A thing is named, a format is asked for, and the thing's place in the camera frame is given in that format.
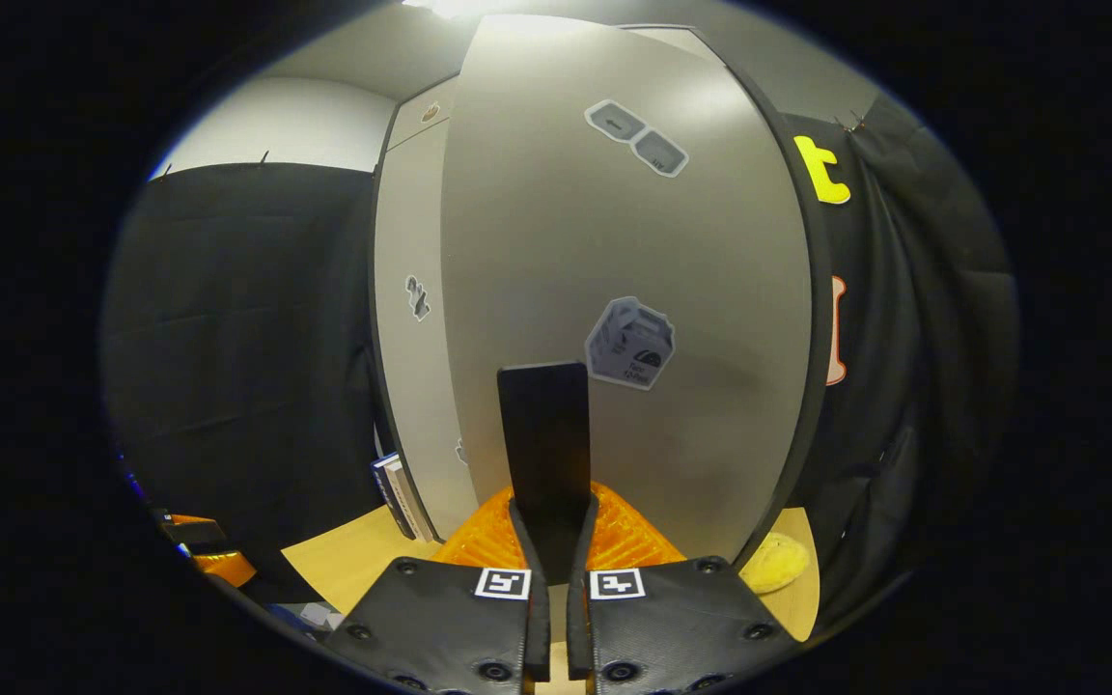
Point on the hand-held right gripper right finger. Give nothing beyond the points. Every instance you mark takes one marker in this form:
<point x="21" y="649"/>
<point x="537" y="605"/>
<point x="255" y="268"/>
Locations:
<point x="578" y="627"/>

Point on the black backdrop cloth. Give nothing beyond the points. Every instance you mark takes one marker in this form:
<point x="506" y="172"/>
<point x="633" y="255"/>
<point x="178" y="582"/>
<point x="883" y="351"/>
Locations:
<point x="228" y="338"/>

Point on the white book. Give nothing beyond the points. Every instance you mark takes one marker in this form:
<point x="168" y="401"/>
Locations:
<point x="411" y="502"/>

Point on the dark blue book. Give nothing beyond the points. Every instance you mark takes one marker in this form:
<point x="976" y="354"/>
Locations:
<point x="390" y="492"/>

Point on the yellow sponge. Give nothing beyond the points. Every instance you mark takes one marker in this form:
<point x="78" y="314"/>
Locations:
<point x="773" y="565"/>

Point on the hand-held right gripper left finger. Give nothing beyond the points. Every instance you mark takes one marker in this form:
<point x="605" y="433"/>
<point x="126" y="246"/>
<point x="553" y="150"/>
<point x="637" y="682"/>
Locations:
<point x="537" y="627"/>

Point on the beige double-door shoe cabinet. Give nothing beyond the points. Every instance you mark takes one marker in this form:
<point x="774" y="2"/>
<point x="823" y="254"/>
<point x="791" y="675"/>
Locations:
<point x="411" y="133"/>

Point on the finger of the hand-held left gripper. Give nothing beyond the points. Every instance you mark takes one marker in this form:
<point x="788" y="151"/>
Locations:
<point x="228" y="568"/>

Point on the ceiling light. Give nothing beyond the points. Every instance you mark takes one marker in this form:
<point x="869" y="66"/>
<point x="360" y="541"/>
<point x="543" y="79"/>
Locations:
<point x="459" y="8"/>

